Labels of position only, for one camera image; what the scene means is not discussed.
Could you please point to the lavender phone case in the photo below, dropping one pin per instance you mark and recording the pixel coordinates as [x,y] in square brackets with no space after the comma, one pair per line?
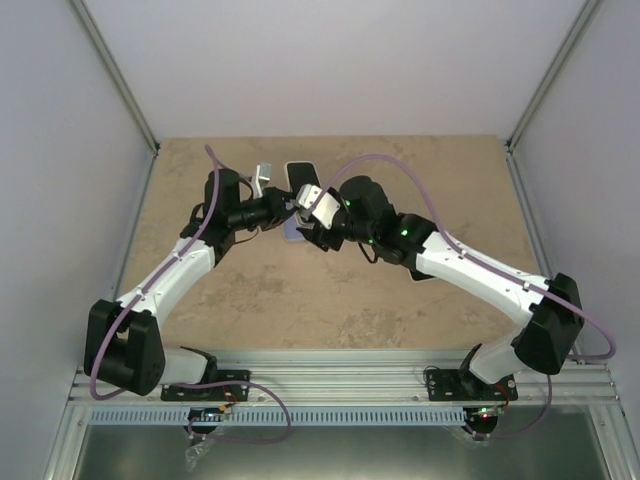
[291,231]

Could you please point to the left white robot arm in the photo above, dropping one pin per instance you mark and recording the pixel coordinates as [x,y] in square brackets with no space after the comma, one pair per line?
[123,346]

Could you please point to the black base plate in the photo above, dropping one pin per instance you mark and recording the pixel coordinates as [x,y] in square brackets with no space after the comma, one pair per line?
[445,385]
[228,393]

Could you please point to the slotted cable duct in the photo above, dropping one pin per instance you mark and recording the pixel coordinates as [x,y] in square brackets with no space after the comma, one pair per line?
[295,416]

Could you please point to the controller board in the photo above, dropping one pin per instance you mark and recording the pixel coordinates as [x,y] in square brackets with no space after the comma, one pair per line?
[210,414]
[486,416]

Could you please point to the phone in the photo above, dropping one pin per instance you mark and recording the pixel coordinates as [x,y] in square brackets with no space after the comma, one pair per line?
[301,173]
[417,276]

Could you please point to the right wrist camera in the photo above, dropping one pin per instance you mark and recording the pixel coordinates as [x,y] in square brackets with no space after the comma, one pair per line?
[315,205]

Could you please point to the right controller board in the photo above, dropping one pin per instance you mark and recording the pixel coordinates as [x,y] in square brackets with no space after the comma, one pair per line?
[486,416]

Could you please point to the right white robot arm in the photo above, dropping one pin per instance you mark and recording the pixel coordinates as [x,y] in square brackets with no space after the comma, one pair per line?
[360,212]

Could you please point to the right aluminium corner post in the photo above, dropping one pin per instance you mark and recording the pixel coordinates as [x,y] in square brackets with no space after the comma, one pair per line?
[569,44]

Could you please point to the left controller board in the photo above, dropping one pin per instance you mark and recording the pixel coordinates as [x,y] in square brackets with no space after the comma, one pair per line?
[210,414]

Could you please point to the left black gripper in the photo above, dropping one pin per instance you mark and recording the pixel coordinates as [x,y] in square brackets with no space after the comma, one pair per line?
[277,212]

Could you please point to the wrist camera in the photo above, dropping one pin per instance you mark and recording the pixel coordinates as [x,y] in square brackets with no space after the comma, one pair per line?
[260,179]
[315,205]

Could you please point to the clear plastic bag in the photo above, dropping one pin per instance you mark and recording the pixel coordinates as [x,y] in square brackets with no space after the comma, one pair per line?
[198,447]

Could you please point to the aluminium corner post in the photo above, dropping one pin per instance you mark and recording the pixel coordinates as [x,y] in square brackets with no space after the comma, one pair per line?
[106,57]
[569,44]

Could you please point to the left aluminium corner post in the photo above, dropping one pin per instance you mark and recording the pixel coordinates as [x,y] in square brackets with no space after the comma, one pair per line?
[106,57]

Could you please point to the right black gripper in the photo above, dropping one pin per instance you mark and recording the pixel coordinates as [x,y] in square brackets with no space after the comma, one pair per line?
[325,241]

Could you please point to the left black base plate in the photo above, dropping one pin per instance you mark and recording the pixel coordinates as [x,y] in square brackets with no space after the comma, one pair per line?
[228,393]

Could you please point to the aluminium rail frame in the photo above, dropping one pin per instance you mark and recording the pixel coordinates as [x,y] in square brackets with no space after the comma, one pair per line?
[328,328]

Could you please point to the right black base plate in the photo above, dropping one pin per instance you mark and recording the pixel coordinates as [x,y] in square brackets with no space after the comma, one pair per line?
[445,385]

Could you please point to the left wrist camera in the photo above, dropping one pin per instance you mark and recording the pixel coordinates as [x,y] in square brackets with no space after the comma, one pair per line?
[260,179]

